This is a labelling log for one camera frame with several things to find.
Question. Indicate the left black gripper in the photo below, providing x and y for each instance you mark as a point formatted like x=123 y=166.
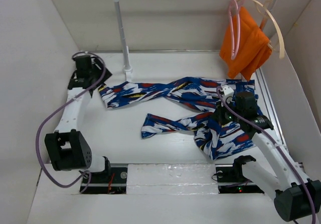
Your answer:
x=96 y=66

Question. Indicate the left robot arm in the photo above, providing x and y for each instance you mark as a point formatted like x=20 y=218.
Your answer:
x=66 y=146

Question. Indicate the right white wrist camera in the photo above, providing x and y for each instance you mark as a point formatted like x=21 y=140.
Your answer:
x=226 y=92

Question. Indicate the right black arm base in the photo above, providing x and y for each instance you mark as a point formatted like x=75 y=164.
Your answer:
x=229 y=183

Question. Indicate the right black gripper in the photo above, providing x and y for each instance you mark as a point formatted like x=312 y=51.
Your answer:
x=218 y=114

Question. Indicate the orange garment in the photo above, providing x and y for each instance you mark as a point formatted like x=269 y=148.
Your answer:
x=253 y=48

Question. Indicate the aluminium rail right side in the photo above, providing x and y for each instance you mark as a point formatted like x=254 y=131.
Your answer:
x=270 y=110

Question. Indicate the blue patterned trousers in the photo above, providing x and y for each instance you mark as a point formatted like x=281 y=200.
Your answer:
x=196 y=93

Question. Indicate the beige plastic hanger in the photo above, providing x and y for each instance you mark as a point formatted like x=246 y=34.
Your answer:
x=265 y=10

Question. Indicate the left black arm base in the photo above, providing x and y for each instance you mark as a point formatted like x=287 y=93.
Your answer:
x=103 y=183

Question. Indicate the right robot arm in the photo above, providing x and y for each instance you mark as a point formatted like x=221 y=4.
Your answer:
x=293 y=192

